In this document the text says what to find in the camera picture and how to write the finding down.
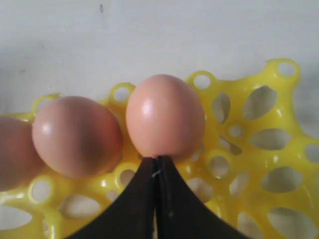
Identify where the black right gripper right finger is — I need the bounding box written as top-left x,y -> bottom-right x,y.
156,156 -> 245,239

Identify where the yellow plastic egg tray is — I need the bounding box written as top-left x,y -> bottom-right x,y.
0,58 -> 319,239

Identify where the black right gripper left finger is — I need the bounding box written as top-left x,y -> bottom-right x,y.
69,158 -> 156,239

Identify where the brown egg packed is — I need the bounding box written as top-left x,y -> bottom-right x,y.
126,75 -> 205,157
0,117 -> 44,191
32,96 -> 124,177

